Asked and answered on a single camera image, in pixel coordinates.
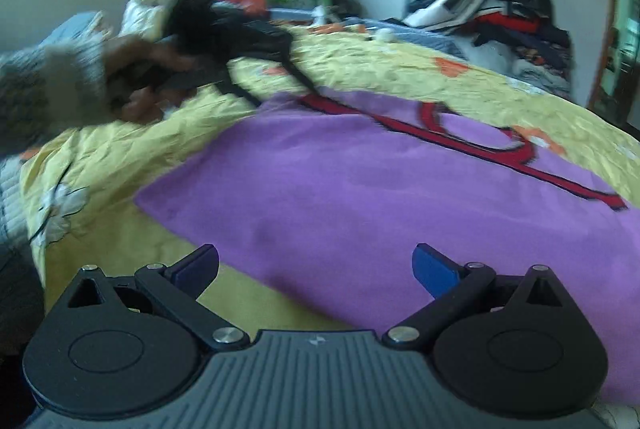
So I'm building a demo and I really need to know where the pale blue pillow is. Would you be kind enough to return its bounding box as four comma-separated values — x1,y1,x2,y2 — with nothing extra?
39,10,112,56

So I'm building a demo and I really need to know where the white plastic bag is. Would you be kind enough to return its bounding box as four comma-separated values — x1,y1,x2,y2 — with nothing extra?
122,0,168,36

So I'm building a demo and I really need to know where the purple shirt with red collar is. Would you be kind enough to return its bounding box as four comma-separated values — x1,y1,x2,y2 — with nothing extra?
136,89,640,405

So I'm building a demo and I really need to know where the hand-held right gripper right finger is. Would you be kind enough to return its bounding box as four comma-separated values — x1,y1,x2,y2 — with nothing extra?
381,243,576,350

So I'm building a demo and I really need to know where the pile of clothes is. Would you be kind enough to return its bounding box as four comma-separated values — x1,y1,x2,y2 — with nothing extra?
402,0,573,97

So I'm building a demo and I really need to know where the grey quilted blanket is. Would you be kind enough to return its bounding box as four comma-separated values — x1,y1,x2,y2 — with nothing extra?
0,152,36,260

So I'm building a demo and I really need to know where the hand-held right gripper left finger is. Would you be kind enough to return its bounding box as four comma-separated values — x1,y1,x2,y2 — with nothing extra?
67,244,251,350

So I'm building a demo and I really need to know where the person's left hand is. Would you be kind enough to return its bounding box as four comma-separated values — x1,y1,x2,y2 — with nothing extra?
102,33,198,125

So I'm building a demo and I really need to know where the blue quilt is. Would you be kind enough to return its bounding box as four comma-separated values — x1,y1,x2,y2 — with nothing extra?
270,6,471,60

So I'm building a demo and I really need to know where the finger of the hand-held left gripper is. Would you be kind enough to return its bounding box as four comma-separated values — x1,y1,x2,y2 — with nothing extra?
216,58,264,108
281,48,324,97

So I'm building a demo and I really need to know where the yellow floral bedsheet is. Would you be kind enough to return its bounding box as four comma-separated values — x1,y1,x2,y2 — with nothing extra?
20,26,640,340

